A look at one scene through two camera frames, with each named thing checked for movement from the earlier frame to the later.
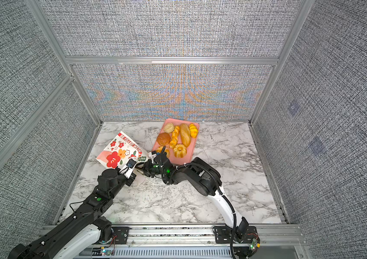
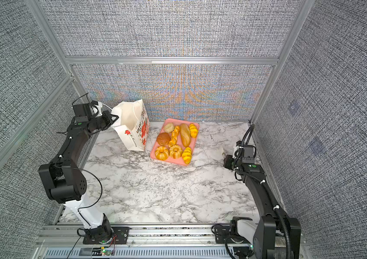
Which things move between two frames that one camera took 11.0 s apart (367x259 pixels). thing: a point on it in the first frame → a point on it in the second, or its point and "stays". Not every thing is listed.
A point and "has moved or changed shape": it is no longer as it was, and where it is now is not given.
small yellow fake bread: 179,150 has moved or changed shape
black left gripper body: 122,181 → 102,122
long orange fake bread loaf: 185,133 stays
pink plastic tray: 178,138 stays
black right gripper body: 153,170 → 232,163
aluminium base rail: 285,242 stays
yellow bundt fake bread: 167,150 stays
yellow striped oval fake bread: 194,130 stays
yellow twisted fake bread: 174,136 stays
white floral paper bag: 122,153 → 133,124
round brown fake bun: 163,138 stays
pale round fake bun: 169,128 stays
